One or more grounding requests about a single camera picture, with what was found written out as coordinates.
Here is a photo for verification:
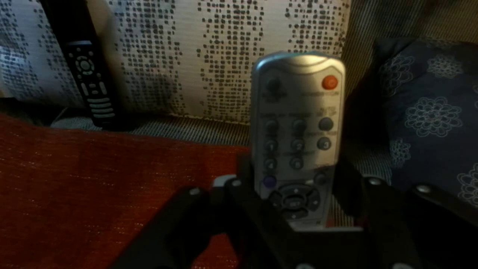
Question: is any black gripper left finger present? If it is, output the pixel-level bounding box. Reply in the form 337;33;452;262
111;155;280;269

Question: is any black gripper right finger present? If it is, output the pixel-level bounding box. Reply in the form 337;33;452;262
334;163;478;269

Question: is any grey remote control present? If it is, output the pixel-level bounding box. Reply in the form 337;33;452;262
250;52;346;230

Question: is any white dotted pillow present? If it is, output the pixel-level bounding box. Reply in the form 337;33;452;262
0;0;353;124

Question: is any black remote control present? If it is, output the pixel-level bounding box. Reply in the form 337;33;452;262
39;0;126;132

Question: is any dark floral cushion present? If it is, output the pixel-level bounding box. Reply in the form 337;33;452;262
374;37;478;208

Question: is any beige sofa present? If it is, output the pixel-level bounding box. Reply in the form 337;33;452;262
0;0;478;200

